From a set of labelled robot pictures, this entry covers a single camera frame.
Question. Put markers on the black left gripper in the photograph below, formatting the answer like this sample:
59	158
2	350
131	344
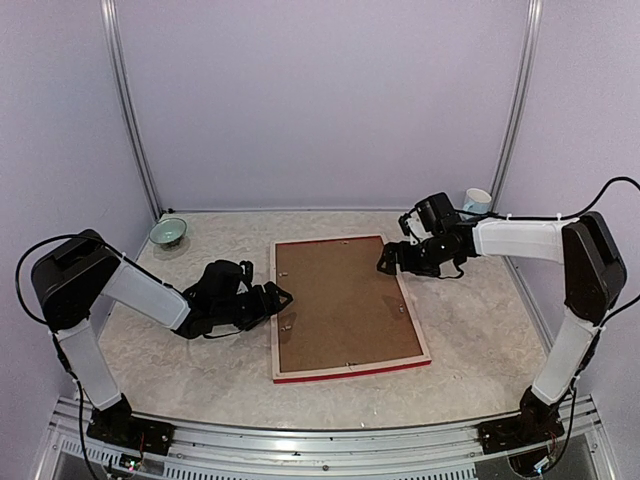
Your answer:
264	310

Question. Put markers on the green ceramic bowl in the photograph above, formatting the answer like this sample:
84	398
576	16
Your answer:
168	233

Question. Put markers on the aluminium enclosure frame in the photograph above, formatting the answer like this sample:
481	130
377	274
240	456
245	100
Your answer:
266	120

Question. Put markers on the red wooden picture frame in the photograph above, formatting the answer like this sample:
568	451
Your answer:
350	370

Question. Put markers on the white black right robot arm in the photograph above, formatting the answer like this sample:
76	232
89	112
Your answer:
593	269

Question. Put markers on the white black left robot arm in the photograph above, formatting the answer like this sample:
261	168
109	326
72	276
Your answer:
82	269

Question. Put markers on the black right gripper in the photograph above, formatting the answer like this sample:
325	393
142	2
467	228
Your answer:
406	264

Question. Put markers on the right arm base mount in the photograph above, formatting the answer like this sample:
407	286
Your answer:
535	422

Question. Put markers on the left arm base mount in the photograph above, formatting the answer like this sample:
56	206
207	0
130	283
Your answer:
125	430

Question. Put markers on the brown frame backing board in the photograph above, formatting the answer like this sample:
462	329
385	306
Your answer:
345	305

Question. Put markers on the light blue ceramic mug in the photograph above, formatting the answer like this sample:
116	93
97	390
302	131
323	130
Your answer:
477	201

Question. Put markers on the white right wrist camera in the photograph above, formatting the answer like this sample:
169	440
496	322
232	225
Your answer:
412	227

